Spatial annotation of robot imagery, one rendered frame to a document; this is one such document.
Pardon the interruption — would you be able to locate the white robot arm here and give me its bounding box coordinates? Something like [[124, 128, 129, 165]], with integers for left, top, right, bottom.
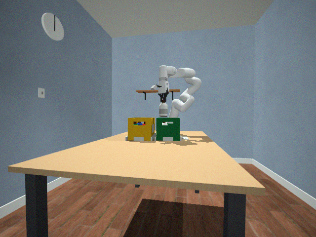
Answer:
[[159, 65, 201, 118]]

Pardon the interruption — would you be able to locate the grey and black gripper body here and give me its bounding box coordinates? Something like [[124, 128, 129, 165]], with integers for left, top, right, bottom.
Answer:
[[158, 80, 169, 94]]

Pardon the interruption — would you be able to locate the white bottle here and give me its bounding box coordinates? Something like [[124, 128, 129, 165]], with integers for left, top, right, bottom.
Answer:
[[159, 99, 168, 117]]

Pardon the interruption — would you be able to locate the green plastic bottle crate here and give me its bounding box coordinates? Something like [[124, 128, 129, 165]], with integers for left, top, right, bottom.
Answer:
[[156, 118, 180, 141]]

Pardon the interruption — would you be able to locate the yellow crate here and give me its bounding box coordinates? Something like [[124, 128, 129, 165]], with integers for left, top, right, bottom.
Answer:
[[128, 118, 155, 141]]

